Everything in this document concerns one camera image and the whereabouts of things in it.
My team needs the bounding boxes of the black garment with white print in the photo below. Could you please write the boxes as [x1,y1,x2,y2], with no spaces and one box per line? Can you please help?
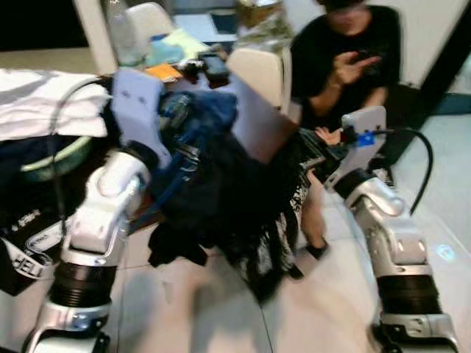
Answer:
[147,88,328,304]

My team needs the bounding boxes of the orange packet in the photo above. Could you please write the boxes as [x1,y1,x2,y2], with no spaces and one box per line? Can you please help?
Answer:
[145,63,183,82]

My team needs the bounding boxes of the black device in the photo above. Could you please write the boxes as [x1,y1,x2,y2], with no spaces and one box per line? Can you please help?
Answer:
[197,51,230,82]

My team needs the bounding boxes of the pale yellow cloth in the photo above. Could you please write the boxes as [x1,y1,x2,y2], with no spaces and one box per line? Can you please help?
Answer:
[144,29,210,63]

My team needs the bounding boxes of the white chair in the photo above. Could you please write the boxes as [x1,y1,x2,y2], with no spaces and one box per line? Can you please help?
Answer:
[227,48,293,111]
[125,2,177,46]

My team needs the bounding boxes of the person in black shirt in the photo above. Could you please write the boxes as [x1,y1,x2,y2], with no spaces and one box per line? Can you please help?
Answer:
[291,0,406,262]

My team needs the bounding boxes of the clear plastic bottle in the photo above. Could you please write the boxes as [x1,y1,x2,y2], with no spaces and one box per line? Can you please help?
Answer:
[103,0,146,68]

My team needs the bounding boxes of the pale green round container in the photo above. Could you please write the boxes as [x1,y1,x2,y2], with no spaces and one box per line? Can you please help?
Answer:
[21,136,94,182]

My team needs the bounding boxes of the white folded cloth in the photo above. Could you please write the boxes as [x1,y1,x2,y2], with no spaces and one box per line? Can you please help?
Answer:
[0,68,113,140]

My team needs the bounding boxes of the black cloth with white letters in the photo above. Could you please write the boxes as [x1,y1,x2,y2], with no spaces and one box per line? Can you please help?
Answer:
[0,140,74,295]

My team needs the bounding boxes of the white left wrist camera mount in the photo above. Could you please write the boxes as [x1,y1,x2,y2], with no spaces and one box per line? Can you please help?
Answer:
[110,68,172,168]

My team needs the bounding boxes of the blue cable clip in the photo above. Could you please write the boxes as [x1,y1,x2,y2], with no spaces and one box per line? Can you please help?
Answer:
[355,130,377,149]

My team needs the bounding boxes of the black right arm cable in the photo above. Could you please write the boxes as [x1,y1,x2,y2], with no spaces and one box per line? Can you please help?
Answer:
[368,129,435,215]

